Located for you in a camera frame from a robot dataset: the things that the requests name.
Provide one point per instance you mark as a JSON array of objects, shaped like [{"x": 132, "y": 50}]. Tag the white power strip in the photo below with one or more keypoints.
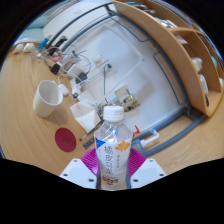
[{"x": 75, "y": 89}]

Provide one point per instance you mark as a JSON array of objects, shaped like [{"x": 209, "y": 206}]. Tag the blue tube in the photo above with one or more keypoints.
[{"x": 45, "y": 42}]

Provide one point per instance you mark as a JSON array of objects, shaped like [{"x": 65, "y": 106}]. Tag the cream white cup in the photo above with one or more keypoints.
[{"x": 45, "y": 100}]

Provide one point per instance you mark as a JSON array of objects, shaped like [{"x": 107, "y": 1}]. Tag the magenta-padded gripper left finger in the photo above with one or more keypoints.
[{"x": 77, "y": 173}]

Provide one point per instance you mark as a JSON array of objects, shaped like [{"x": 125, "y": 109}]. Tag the flat round red coaster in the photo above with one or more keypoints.
[{"x": 65, "y": 140}]

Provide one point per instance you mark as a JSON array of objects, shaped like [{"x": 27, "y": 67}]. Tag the dark slim bar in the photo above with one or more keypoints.
[{"x": 88, "y": 144}]

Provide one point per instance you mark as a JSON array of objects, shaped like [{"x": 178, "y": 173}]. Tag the black plug adapter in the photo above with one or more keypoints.
[{"x": 82, "y": 78}]

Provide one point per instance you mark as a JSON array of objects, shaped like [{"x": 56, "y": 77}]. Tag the wooden shelf unit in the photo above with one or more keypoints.
[{"x": 173, "y": 50}]

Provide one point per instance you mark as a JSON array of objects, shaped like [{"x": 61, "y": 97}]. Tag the clear plastic water bottle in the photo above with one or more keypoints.
[{"x": 112, "y": 153}]

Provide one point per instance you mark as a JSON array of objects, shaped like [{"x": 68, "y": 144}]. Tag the teal bed mattress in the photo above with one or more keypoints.
[{"x": 35, "y": 30}]

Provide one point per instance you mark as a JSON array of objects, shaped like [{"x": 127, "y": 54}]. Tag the tall black tool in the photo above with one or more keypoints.
[{"x": 57, "y": 45}]

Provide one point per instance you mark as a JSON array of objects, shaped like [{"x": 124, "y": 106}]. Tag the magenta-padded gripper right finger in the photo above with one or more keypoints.
[{"x": 149, "y": 172}]

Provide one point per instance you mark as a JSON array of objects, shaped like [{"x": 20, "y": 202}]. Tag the white wall socket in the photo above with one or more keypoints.
[{"x": 100, "y": 61}]

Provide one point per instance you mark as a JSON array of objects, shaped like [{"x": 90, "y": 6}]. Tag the thin pen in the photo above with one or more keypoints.
[{"x": 90, "y": 131}]

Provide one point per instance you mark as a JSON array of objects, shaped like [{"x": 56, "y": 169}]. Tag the small black block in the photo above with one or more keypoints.
[{"x": 55, "y": 68}]

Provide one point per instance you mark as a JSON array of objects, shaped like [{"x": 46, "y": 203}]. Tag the grey metal desk frame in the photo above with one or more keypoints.
[{"x": 186, "y": 125}]

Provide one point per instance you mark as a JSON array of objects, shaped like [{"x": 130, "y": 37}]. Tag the white charger block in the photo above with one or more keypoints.
[{"x": 74, "y": 70}]

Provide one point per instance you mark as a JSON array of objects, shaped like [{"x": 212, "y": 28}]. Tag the white round ornament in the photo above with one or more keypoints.
[
  {"x": 18, "y": 48},
  {"x": 28, "y": 47}
]

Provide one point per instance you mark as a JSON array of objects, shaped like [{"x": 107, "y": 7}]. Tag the small white charger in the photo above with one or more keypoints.
[{"x": 63, "y": 89}]

